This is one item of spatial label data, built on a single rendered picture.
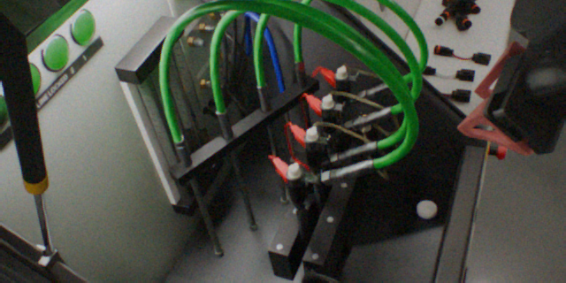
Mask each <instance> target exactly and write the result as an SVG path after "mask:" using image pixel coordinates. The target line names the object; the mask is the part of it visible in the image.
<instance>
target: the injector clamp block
mask: <svg viewBox="0 0 566 283"><path fill-rule="evenodd" d="M365 135H366V139H368V140H370V141H371V142H374V141H377V140H378V136H377V129H376V128H374V127H373V126H372V125H371V130H370V131H368V132H365ZM336 139H337V153H338V152H342V140H341V135H338V136H336ZM362 145H364V144H363V141H362V140H360V139H358V138H356V137H354V136H353V138H352V141H351V143H350V144H349V147H348V149H352V148H355V147H359V146H362ZM365 160H367V156H366V157H360V158H358V159H355V160H352V161H349V162H346V163H343V164H339V168H341V167H345V166H348V165H351V164H356V163H360V162H362V161H365ZM368 177H369V173H368V174H363V175H360V176H356V177H354V178H350V179H347V180H342V181H337V182H335V183H333V186H332V185H327V186H326V185H325V184H324V191H325V206H324V208H323V210H322V212H321V214H320V217H319V218H318V216H317V206H316V202H314V203H312V204H309V205H306V208H307V215H308V221H309V227H310V238H311V239H310V243H309V245H308V247H307V249H306V251H305V254H303V252H302V243H301V237H300V232H299V226H298V222H297V216H296V213H295V207H294V205H293V204H292V202H290V204H289V205H288V207H287V211H286V213H285V215H284V217H283V219H282V220H281V222H280V225H279V228H278V230H277V232H276V233H275V236H274V238H273V241H272V244H271V246H270V247H269V249H268V253H269V257H270V260H271V264H272V270H273V274H274V276H276V277H279V278H282V279H288V280H291V281H294V278H295V276H296V273H297V272H298V269H299V267H300V265H301V262H302V265H303V269H304V268H307V269H308V271H310V270H314V272H315V273H316V274H320V275H324V276H327V277H330V278H331V277H332V276H333V272H334V269H335V267H336V264H337V262H338V259H339V257H340V255H344V256H349V254H350V251H351V249H352V247H353V244H354V241H355V238H356V234H357V231H358V228H359V226H360V223H361V221H362V218H363V204H362V193H363V190H364V187H365V184H366V181H367V179H368ZM304 275H305V279H306V283H329V282H327V281H325V280H322V279H319V278H317V277H314V276H311V275H309V274H308V273H307V272H306V271H305V270H304Z"/></svg>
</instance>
